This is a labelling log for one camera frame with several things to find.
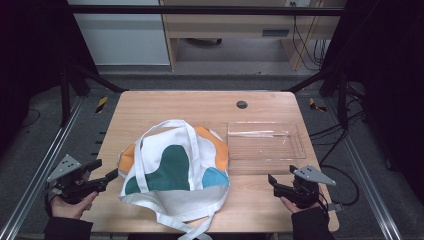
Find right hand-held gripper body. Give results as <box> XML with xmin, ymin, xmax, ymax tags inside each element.
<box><xmin>273</xmin><ymin>164</ymin><xmax>337</xmax><ymax>210</ymax></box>

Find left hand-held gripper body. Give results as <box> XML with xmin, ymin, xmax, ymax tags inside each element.
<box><xmin>45</xmin><ymin>153</ymin><xmax>108</xmax><ymax>205</ymax></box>

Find white tote bag coloured patches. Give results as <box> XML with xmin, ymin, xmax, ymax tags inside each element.
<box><xmin>117</xmin><ymin>119</ymin><xmax>231</xmax><ymax>240</ymax></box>

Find person's right hand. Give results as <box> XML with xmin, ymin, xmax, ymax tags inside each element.
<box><xmin>279</xmin><ymin>186</ymin><xmax>330</xmax><ymax>215</ymax></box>

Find person's left hand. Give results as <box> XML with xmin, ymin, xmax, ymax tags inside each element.
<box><xmin>50</xmin><ymin>191</ymin><xmax>100</xmax><ymax>220</ymax></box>

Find clear plastic tray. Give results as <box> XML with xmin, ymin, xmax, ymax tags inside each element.
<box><xmin>226</xmin><ymin>120</ymin><xmax>308</xmax><ymax>175</ymax></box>

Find white cabinet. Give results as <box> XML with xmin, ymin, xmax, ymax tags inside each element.
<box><xmin>67</xmin><ymin>0</ymin><xmax>171</xmax><ymax>66</ymax></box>

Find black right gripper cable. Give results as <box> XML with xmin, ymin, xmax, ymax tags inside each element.
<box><xmin>316</xmin><ymin>192</ymin><xmax>332</xmax><ymax>223</ymax></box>

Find aluminium rail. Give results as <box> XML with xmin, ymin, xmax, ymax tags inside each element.
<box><xmin>324</xmin><ymin>97</ymin><xmax>404</xmax><ymax>240</ymax></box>
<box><xmin>0</xmin><ymin>95</ymin><xmax>86</xmax><ymax>240</ymax></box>

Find black floor cables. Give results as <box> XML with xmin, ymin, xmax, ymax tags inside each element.
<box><xmin>308</xmin><ymin>79</ymin><xmax>367</xmax><ymax>207</ymax></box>

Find thin black floor cable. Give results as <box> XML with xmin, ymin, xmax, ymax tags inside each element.
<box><xmin>21</xmin><ymin>107</ymin><xmax>42</xmax><ymax>129</ymax></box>

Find black frame strut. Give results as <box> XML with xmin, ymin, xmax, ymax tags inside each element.
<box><xmin>59</xmin><ymin>63</ymin><xmax>130</xmax><ymax>128</ymax></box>
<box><xmin>282</xmin><ymin>63</ymin><xmax>352</xmax><ymax>132</ymax></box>

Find black hanging cables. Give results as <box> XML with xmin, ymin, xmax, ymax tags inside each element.
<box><xmin>290</xmin><ymin>1</ymin><xmax>330</xmax><ymax>71</ymax></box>

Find black horizontal frame bar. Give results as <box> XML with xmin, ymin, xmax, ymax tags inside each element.
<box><xmin>68</xmin><ymin>4</ymin><xmax>345</xmax><ymax>17</ymax></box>

